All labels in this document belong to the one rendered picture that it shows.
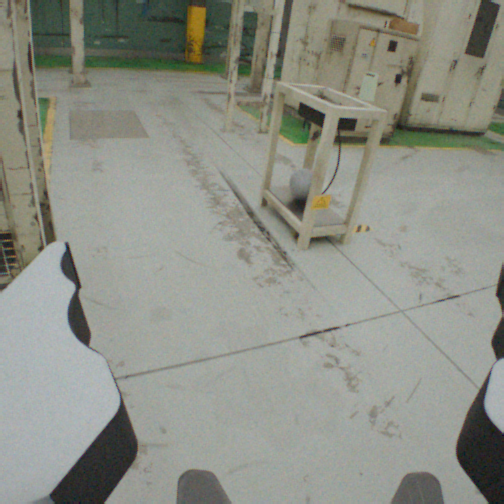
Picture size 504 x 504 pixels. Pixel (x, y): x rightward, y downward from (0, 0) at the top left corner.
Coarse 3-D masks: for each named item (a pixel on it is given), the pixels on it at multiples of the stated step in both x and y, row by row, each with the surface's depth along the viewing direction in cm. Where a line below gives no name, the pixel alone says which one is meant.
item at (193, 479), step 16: (192, 480) 5; (208, 480) 5; (416, 480) 5; (432, 480) 5; (192, 496) 5; (208, 496) 5; (224, 496) 5; (400, 496) 5; (416, 496) 5; (432, 496) 5
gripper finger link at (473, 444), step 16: (496, 288) 11; (496, 336) 9; (496, 352) 9; (496, 368) 7; (496, 384) 6; (480, 400) 6; (496, 400) 6; (480, 416) 6; (496, 416) 6; (464, 432) 7; (480, 432) 6; (496, 432) 6; (464, 448) 6; (480, 448) 6; (496, 448) 6; (464, 464) 6; (480, 464) 6; (496, 464) 6; (480, 480) 6; (496, 480) 6; (496, 496) 6
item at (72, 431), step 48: (48, 288) 9; (0, 336) 7; (48, 336) 7; (0, 384) 6; (48, 384) 6; (96, 384) 6; (0, 432) 6; (48, 432) 6; (96, 432) 6; (0, 480) 5; (48, 480) 5; (96, 480) 6
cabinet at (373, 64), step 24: (336, 24) 380; (360, 24) 353; (336, 48) 387; (360, 48) 367; (384, 48) 378; (408, 48) 389; (336, 72) 393; (360, 72) 383; (384, 72) 394; (408, 72) 406; (360, 96) 399; (384, 96) 411; (360, 120) 416
